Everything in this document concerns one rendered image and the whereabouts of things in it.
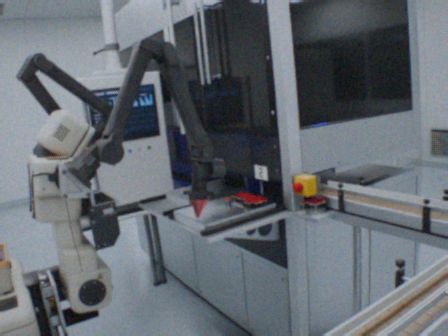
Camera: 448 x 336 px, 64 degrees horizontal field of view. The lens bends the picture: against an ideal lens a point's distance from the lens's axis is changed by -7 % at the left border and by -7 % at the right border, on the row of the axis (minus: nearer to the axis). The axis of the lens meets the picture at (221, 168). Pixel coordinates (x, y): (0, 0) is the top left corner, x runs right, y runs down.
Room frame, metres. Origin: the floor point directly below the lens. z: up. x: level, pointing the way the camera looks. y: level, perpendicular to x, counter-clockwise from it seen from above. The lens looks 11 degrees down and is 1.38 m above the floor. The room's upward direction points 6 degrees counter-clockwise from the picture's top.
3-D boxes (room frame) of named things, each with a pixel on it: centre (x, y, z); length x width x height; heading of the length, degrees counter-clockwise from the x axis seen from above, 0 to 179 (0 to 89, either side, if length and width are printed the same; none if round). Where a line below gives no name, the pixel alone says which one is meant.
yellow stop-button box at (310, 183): (1.44, -0.32, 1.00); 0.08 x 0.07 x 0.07; 122
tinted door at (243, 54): (1.72, -0.14, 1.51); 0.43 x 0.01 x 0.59; 32
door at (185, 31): (2.10, 0.10, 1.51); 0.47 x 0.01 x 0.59; 32
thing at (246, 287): (2.62, -0.16, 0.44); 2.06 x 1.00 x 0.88; 32
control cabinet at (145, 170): (2.26, 0.57, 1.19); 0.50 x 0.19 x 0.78; 120
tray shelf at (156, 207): (1.70, 0.06, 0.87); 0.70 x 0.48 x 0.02; 32
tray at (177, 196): (1.88, 0.09, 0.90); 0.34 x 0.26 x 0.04; 122
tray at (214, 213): (1.53, 0.01, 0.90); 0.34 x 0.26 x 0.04; 121
